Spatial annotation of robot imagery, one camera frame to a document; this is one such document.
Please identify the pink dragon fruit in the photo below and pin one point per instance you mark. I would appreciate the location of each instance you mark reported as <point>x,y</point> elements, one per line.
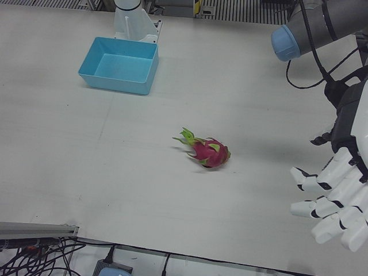
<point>210,153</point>

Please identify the yellow black striped post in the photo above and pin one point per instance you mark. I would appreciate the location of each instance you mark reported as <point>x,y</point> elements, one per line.
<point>197,6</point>

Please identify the aluminium profile rail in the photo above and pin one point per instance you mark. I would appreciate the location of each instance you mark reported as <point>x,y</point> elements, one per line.
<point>37,229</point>

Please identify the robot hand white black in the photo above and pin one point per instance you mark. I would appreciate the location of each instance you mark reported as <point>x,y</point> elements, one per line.
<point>349,123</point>

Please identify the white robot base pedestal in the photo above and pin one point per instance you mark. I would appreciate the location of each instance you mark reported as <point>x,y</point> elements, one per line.
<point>132,20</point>

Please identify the blue rounded device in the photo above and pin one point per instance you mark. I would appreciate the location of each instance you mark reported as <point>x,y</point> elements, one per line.
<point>110,272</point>

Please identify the grey power adapter box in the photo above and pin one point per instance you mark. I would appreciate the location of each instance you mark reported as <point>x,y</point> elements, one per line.
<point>115,265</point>

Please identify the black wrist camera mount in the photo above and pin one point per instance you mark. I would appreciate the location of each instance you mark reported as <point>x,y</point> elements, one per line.
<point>333,92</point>

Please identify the light blue plastic bin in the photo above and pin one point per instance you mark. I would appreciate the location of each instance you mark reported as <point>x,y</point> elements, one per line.
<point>120,64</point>

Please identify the black power strip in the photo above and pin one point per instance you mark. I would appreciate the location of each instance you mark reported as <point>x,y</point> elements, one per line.
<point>26,243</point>

